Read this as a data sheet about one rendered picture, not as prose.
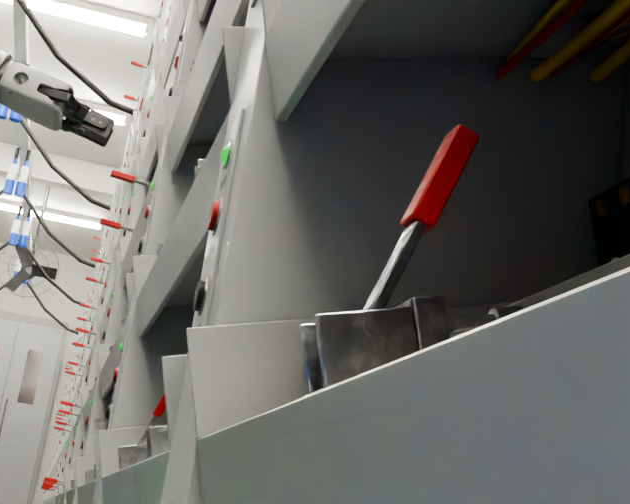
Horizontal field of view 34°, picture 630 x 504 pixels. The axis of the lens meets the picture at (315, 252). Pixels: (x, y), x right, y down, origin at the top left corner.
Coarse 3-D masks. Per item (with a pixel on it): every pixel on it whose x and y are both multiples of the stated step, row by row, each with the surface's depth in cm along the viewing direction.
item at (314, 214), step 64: (256, 64) 52; (384, 64) 53; (448, 64) 54; (576, 64) 56; (256, 128) 50; (320, 128) 51; (384, 128) 52; (448, 128) 53; (512, 128) 54; (576, 128) 55; (256, 192) 49; (320, 192) 50; (384, 192) 51; (512, 192) 53; (576, 192) 54; (256, 256) 49; (320, 256) 49; (384, 256) 50; (448, 256) 51; (512, 256) 52; (576, 256) 53; (256, 320) 48; (192, 448) 46
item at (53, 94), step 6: (42, 90) 150; (48, 90) 150; (54, 90) 149; (48, 96) 150; (54, 96) 149; (60, 96) 149; (66, 96) 148; (72, 96) 149; (66, 102) 149; (72, 102) 149
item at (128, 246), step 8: (160, 128) 132; (160, 136) 132; (160, 144) 132; (144, 208) 149; (136, 224) 160; (144, 224) 150; (136, 232) 161; (120, 240) 189; (128, 240) 189; (136, 240) 162; (120, 248) 189; (128, 248) 174; (136, 248) 162; (128, 256) 175; (128, 264) 176; (128, 272) 177
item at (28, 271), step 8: (48, 192) 844; (40, 216) 838; (40, 224) 836; (16, 248) 802; (24, 248) 805; (0, 256) 795; (24, 256) 803; (56, 256) 806; (24, 264) 801; (32, 264) 805; (24, 272) 800; (32, 272) 803; (40, 272) 804; (48, 272) 805; (56, 272) 806; (0, 280) 790; (16, 280) 798; (24, 280) 798; (8, 288) 795; (16, 288) 795; (32, 288) 795; (24, 296) 792; (32, 296) 794
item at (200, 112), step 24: (240, 0) 80; (216, 24) 90; (240, 24) 92; (216, 48) 91; (192, 72) 103; (216, 72) 93; (168, 96) 123; (192, 96) 104; (216, 96) 108; (168, 120) 123; (192, 120) 105; (216, 120) 116; (168, 144) 122; (192, 144) 123
